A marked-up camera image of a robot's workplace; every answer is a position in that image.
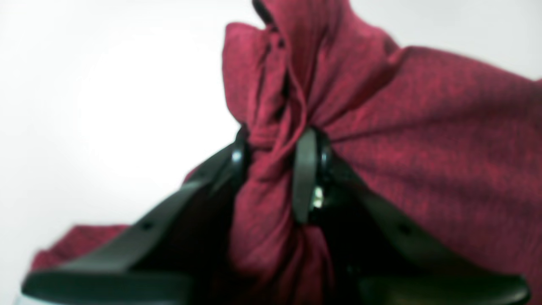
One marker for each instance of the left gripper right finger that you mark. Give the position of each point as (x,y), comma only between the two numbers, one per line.
(380,256)

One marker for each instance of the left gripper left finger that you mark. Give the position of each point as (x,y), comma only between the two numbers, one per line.
(165,258)

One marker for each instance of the dark red t-shirt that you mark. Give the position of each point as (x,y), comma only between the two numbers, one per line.
(453,143)

